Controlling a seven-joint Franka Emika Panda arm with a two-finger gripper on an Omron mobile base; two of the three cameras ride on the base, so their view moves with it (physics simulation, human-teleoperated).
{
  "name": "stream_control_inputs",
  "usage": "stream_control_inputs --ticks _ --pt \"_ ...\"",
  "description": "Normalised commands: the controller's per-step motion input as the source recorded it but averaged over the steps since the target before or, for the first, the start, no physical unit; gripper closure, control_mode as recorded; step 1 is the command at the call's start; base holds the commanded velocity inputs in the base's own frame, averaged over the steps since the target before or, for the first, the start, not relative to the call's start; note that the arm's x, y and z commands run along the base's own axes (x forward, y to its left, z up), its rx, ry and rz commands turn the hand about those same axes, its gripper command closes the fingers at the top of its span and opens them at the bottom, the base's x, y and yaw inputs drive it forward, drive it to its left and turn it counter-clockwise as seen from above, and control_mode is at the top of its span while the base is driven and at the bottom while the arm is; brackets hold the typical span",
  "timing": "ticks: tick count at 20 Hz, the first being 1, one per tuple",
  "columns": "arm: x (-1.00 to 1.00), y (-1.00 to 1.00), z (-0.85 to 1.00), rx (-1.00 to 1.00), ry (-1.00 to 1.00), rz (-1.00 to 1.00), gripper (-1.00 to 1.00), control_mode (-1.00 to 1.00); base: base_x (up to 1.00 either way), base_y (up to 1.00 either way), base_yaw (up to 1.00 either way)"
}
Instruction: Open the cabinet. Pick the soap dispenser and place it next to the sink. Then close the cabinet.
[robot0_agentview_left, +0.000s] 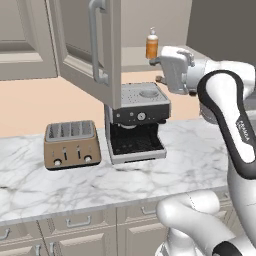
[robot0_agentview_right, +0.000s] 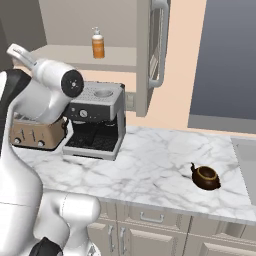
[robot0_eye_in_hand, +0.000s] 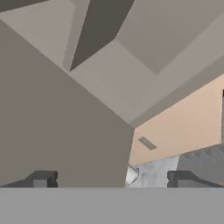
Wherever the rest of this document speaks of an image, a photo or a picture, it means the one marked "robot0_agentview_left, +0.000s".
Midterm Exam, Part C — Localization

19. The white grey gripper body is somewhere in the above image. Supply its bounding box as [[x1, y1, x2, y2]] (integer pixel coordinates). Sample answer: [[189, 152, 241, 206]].
[[160, 45, 196, 96]]

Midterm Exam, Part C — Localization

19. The orange soap dispenser bottle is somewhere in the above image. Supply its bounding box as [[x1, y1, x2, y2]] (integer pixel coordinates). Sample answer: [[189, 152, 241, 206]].
[[145, 26, 160, 61]]

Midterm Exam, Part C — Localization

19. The beige base cabinet door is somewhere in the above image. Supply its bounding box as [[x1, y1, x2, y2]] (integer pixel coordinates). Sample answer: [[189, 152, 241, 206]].
[[0, 242, 44, 256], [117, 219, 172, 256], [45, 227, 118, 256]]

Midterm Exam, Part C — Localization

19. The silver black coffee machine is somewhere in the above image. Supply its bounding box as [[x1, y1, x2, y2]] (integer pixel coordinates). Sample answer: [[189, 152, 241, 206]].
[[103, 81, 172, 166]]

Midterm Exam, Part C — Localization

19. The brown four-slot toaster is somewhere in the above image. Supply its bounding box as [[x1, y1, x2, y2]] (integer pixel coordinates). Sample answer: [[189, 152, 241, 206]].
[[43, 119, 103, 171]]

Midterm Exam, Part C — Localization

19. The beige drawer front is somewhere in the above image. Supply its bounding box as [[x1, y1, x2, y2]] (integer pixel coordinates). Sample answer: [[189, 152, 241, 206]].
[[39, 207, 118, 239], [214, 188, 234, 215], [116, 199, 168, 225], [0, 218, 45, 248]]

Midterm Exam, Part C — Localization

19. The beige wall cabinet body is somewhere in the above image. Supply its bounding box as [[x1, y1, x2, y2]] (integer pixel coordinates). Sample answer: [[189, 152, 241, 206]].
[[119, 0, 209, 73]]

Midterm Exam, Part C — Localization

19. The grey wall cabinet door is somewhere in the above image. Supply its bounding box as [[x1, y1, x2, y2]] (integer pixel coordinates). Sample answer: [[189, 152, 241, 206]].
[[185, 0, 256, 69]]

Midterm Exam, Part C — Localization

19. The grey cabinet door handle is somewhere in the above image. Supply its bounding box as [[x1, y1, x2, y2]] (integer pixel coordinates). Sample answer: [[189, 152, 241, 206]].
[[87, 0, 110, 87]]

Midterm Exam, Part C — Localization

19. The beige wall cabinet door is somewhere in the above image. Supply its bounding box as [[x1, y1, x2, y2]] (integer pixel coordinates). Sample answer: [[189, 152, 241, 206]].
[[44, 0, 123, 111], [0, 0, 60, 82]]

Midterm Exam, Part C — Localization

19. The grey drawer handle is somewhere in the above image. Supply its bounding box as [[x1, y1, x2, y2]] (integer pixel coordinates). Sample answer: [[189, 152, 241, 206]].
[[140, 205, 158, 216], [0, 227, 11, 242], [65, 215, 92, 229]]

